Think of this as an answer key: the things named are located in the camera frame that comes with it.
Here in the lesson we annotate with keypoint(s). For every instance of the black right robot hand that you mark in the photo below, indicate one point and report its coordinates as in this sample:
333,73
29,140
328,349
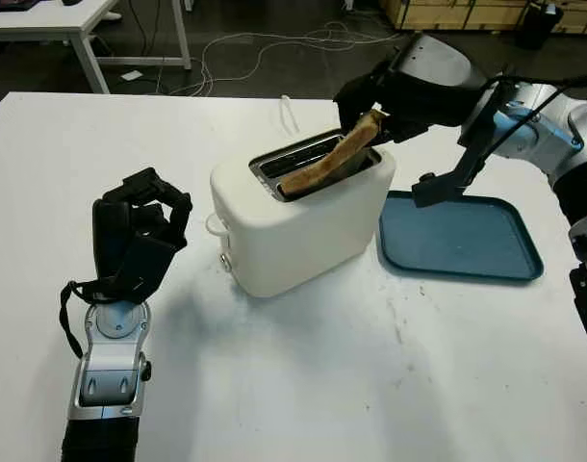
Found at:
433,91

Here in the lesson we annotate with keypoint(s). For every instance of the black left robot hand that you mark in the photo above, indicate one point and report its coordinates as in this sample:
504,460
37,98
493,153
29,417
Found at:
108,240

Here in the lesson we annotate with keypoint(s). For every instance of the slice of brown bread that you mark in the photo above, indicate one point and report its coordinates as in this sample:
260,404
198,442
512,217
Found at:
332,163

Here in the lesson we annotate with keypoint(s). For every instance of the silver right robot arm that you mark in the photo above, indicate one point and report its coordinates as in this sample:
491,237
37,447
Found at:
553,139

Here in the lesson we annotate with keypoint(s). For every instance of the white toaster lever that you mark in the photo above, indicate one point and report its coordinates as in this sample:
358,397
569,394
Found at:
215,226

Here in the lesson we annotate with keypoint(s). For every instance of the blue plastic tray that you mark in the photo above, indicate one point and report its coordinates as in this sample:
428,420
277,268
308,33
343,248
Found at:
457,240

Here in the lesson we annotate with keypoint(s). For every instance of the white two-slot toaster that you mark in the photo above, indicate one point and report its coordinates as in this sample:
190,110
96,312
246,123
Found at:
303,240

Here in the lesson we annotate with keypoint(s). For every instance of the black trash bin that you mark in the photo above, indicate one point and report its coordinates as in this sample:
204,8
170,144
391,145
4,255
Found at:
539,26

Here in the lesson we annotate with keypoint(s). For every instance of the white paper on floor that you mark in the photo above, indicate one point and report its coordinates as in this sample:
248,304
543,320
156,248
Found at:
131,75

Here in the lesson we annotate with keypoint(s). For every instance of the white shoe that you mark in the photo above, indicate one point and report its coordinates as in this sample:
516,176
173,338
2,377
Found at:
113,16

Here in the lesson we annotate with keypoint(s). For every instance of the white office desk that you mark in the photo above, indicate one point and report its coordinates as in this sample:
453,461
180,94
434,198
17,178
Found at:
38,19

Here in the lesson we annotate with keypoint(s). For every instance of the black computer mouse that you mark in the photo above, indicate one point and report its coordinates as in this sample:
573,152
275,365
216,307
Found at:
72,2

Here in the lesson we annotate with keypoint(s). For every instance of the black keyboard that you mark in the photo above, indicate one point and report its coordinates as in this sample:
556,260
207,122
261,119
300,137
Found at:
7,4

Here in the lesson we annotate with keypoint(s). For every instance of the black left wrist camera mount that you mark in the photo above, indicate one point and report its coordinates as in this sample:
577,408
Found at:
144,264

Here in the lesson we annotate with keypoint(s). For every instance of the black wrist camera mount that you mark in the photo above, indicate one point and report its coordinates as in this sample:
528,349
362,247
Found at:
471,154
144,264

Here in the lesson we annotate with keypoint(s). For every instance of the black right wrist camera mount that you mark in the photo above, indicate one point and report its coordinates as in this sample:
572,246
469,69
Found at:
471,154

